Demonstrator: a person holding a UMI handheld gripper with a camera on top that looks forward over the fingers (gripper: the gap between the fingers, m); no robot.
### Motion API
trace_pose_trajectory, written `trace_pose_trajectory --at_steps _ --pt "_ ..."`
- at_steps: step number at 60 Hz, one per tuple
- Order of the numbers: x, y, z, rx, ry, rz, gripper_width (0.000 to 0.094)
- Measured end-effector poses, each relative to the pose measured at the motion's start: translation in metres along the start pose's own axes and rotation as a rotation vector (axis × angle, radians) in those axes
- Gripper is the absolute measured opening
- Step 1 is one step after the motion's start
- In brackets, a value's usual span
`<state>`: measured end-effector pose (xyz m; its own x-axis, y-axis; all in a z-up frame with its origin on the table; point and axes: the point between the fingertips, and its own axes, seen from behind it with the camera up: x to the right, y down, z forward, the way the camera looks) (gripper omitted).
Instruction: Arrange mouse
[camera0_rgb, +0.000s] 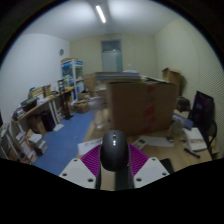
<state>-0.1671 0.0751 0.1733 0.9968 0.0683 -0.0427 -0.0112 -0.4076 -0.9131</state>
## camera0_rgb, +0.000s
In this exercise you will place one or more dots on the round wall clock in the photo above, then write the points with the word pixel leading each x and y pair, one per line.
pixel 61 52

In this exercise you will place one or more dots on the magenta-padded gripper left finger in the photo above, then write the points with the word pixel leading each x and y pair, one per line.
pixel 80 171

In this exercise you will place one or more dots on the white printed paper sheet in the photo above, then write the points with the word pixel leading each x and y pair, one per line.
pixel 88 146

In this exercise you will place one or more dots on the stack of papers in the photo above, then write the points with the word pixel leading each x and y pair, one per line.
pixel 116 76

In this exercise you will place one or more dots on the large cardboard box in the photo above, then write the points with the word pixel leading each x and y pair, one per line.
pixel 140 108

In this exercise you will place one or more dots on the black computer mouse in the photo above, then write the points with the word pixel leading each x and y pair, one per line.
pixel 114 150

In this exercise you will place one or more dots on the black floor stand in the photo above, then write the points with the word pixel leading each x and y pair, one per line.
pixel 66 100

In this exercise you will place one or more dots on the grey door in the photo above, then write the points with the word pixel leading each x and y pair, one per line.
pixel 111 56

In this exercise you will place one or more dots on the plain white paper sheet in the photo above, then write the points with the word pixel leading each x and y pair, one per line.
pixel 160 141

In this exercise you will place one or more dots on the tall cardboard box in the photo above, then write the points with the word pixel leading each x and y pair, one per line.
pixel 172 80

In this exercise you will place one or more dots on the black monitor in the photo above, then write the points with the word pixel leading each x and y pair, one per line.
pixel 201 111

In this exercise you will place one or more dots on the open cardboard floor box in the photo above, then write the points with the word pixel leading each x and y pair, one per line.
pixel 82 106

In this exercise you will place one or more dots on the white book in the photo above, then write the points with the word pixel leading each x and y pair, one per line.
pixel 195 139

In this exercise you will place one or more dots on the ceiling tube light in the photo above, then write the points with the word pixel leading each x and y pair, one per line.
pixel 100 14

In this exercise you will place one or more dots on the pile of books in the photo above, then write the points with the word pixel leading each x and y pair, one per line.
pixel 38 144

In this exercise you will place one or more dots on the small brown cardboard box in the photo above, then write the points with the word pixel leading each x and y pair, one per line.
pixel 36 125

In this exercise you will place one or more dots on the black bin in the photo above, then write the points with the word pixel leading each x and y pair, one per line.
pixel 48 120

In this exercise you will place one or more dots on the stacked cardboard boxes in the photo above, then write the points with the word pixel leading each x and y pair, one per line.
pixel 90 85

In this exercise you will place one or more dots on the black pen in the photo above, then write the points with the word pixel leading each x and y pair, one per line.
pixel 192 153

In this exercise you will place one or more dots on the blue and white shelf unit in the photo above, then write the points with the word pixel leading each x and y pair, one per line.
pixel 72 78

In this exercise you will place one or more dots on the clear glass jar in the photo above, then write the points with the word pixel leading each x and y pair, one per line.
pixel 101 116

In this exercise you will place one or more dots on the long wooden desk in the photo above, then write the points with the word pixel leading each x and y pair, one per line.
pixel 40 105

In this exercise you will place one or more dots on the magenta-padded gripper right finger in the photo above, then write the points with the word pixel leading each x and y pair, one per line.
pixel 150 170

